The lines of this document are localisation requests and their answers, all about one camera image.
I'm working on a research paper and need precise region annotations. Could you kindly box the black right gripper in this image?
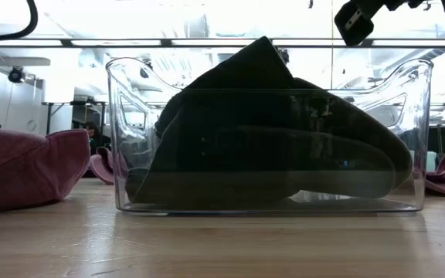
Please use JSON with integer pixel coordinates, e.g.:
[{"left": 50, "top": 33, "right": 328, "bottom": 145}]
[{"left": 333, "top": 0, "right": 427, "bottom": 47}]

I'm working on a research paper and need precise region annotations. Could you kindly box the dark green baseball cap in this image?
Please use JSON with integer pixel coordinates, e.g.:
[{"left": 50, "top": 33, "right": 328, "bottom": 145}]
[{"left": 124, "top": 36, "right": 414, "bottom": 205}]

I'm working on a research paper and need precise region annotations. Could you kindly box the clear plastic storage bin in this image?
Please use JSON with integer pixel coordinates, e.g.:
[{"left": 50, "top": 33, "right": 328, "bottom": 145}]
[{"left": 105, "top": 56, "right": 435, "bottom": 213}]

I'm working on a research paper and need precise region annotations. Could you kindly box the pale green chair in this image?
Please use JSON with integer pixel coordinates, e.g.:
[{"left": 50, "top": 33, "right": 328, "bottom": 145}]
[{"left": 426, "top": 151, "right": 438, "bottom": 173}]

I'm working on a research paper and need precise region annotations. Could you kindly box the person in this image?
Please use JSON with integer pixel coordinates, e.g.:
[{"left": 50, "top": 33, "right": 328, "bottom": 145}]
[{"left": 85, "top": 121, "right": 111, "bottom": 155}]

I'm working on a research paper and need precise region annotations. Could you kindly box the black framed background table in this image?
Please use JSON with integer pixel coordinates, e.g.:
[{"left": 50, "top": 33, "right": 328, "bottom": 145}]
[{"left": 41, "top": 100, "right": 110, "bottom": 136}]

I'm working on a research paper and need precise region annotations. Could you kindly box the black overhead frame beam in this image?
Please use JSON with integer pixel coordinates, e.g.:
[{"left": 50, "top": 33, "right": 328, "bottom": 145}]
[{"left": 0, "top": 37, "right": 445, "bottom": 49}]

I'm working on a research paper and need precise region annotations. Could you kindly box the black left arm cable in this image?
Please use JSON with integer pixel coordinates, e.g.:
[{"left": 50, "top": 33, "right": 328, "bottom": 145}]
[{"left": 0, "top": 0, "right": 39, "bottom": 43}]

